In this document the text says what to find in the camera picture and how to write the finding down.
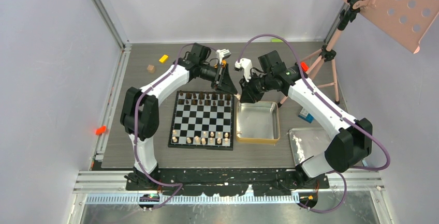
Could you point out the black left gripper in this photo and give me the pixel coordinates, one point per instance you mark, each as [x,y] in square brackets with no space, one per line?
[222,81]

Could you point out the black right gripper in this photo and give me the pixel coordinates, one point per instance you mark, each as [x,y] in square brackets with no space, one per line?
[248,95]

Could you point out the gold tin box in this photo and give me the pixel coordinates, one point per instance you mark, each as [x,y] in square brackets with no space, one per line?
[258,123]

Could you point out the black white chess board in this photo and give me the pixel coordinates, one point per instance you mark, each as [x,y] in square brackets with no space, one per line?
[201,119]

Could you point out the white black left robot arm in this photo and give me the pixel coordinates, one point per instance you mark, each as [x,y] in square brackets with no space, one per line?
[140,112]

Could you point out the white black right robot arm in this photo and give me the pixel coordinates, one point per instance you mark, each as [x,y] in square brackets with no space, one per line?
[350,142]

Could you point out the blue box of bits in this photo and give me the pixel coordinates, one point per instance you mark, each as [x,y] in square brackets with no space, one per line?
[305,115]

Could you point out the red block near stand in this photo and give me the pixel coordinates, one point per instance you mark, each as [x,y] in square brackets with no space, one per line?
[304,66]

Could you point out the yellow rectangular block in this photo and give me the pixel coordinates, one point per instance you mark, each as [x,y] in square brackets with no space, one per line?
[164,58]

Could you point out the silver tin lid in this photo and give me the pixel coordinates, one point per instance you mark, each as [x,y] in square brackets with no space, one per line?
[307,142]

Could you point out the small wooden cube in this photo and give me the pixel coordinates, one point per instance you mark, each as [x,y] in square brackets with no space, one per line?
[151,68]

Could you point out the orange red block left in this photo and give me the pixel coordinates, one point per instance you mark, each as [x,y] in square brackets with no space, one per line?
[101,130]

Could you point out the pink music stand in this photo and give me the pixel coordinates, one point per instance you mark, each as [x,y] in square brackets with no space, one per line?
[405,21]

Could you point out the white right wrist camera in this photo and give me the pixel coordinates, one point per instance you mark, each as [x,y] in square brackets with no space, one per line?
[244,65]

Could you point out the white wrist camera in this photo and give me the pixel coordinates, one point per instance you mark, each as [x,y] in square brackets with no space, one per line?
[222,54]
[244,65]

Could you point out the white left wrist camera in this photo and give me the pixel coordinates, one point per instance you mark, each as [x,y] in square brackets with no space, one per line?
[222,54]

